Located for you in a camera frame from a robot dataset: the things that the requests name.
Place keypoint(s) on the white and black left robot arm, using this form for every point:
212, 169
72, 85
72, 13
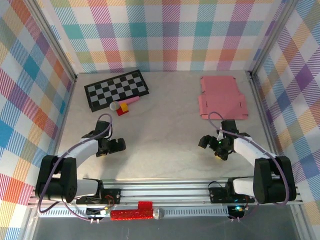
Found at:
62, 180

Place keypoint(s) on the aluminium side rail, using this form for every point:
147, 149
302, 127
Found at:
260, 105

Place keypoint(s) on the black controller board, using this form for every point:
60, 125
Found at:
237, 211
96, 212

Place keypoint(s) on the aluminium corner post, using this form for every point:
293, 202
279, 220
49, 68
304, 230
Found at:
50, 40
272, 37

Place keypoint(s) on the silver glitter ball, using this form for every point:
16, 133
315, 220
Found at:
158, 214

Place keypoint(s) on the black grey checkerboard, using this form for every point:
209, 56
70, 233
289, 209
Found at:
115, 87

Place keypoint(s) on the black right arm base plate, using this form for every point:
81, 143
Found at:
217, 193

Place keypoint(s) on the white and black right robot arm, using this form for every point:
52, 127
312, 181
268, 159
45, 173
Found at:
270, 180

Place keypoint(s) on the pink paper box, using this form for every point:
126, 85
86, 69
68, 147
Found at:
220, 100

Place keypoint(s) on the grey round ball toy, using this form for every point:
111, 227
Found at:
114, 106

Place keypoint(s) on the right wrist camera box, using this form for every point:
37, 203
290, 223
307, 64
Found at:
219, 135

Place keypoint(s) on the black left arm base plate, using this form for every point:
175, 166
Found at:
112, 196

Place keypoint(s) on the red yellow toy block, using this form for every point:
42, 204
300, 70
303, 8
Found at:
123, 110

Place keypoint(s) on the pink cylinder block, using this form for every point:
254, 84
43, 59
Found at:
132, 100

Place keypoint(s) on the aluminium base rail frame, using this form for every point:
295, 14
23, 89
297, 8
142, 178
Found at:
162, 192

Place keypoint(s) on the red tool on rail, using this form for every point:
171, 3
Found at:
130, 215

